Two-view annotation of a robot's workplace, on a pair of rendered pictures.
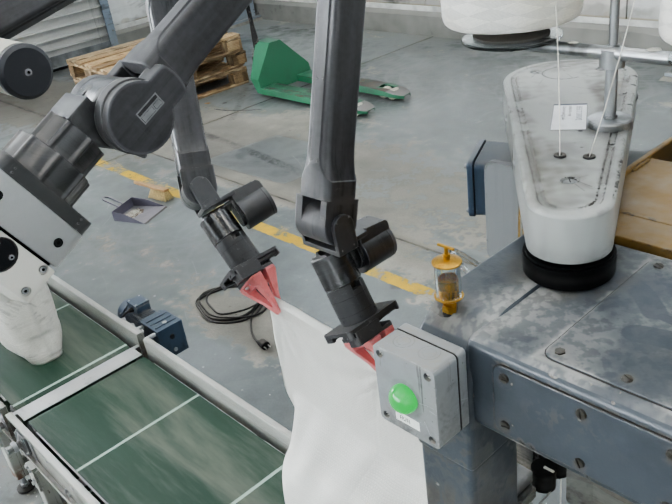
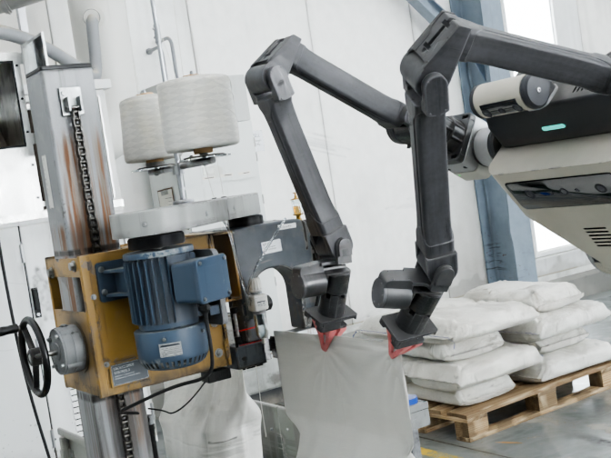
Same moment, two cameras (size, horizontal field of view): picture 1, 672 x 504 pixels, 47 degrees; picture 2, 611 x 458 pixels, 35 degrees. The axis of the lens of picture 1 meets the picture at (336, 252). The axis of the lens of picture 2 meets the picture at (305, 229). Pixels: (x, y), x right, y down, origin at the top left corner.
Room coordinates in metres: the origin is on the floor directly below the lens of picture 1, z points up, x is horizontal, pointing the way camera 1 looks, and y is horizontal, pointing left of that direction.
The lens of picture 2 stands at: (2.99, 0.21, 1.43)
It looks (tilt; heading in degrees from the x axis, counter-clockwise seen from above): 3 degrees down; 187
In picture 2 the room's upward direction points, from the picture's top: 8 degrees counter-clockwise
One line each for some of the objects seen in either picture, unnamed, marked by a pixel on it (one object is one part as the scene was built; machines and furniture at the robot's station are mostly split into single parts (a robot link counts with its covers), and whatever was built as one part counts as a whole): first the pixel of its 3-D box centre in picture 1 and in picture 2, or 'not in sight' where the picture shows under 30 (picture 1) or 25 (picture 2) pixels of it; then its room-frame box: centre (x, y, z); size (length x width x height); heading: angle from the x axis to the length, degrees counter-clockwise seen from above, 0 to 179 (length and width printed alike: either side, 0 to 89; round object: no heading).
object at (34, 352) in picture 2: not in sight; (33, 357); (1.01, -0.67, 1.13); 0.18 x 0.11 x 0.18; 40
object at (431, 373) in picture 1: (421, 384); not in sight; (0.57, -0.06, 1.29); 0.08 x 0.05 x 0.09; 40
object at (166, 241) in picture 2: not in sight; (156, 242); (1.03, -0.35, 1.35); 0.12 x 0.12 x 0.04
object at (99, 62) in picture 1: (155, 54); not in sight; (6.49, 1.26, 0.36); 1.20 x 0.82 x 0.14; 126
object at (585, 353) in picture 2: not in sight; (555, 359); (-2.55, 0.82, 0.20); 0.67 x 0.43 x 0.15; 130
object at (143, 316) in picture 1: (144, 325); not in sight; (2.27, 0.69, 0.35); 0.30 x 0.15 x 0.15; 40
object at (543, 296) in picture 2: not in sight; (519, 295); (-2.73, 0.68, 0.56); 0.67 x 0.43 x 0.15; 40
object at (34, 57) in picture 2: not in sight; (40, 95); (-1.01, -1.35, 1.95); 0.30 x 0.01 x 0.48; 40
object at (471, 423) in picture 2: not in sight; (492, 391); (-2.50, 0.44, 0.07); 1.20 x 0.82 x 0.14; 132
